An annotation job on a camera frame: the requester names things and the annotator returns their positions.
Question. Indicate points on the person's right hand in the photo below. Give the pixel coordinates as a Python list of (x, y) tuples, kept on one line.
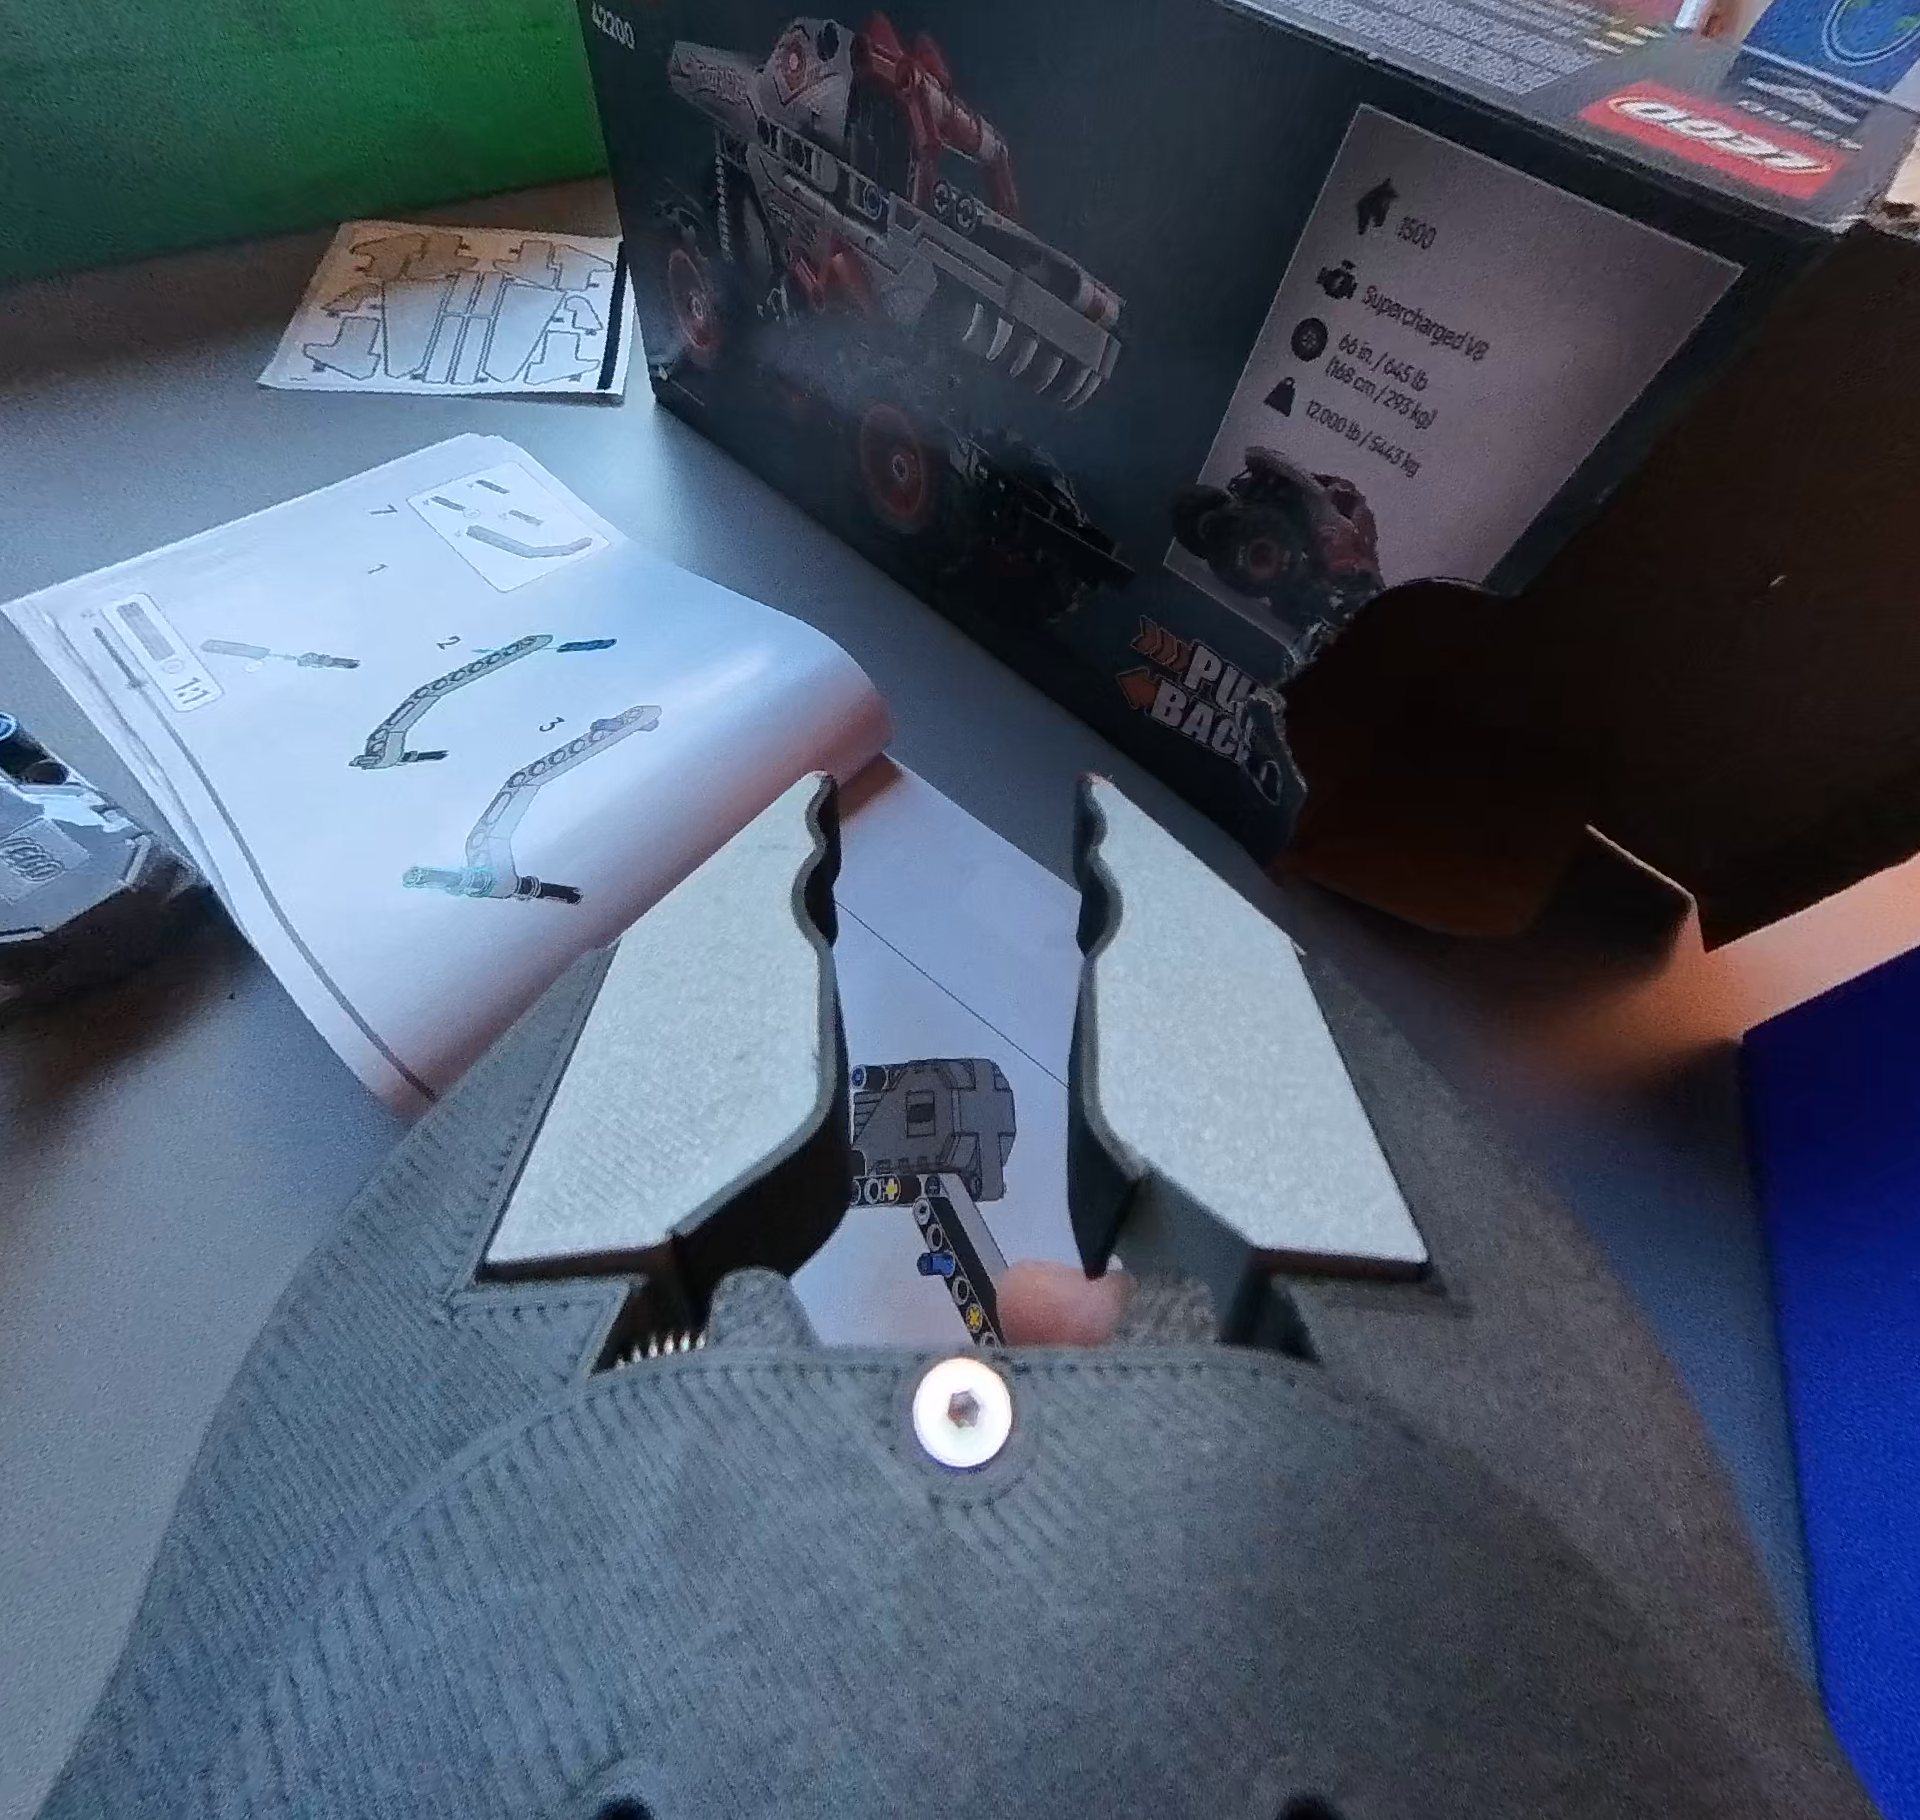
[(1065, 1303)]

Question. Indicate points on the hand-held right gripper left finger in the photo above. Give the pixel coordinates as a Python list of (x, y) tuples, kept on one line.
[(677, 1086)]

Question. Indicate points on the white printed instruction poster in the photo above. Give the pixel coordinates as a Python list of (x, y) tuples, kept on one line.
[(1815, 19)]

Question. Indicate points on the blue plastic bin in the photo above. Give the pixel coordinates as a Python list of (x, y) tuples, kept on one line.
[(1847, 1326)]

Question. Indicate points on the white sticker sheet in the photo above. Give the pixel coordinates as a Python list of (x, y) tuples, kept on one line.
[(449, 306)]

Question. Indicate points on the black toy truck set box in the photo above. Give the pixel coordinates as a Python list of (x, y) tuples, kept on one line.
[(1051, 350)]

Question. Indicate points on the white instruction booklet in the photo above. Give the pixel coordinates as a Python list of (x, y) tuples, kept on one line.
[(449, 740)]

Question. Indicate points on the green plastic bin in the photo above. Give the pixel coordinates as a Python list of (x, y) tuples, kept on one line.
[(300, 79)]

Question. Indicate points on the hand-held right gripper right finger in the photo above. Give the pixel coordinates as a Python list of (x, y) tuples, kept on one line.
[(1245, 1099)]

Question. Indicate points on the grey motor black beam assembly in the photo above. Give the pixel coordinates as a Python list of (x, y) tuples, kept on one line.
[(75, 860)]

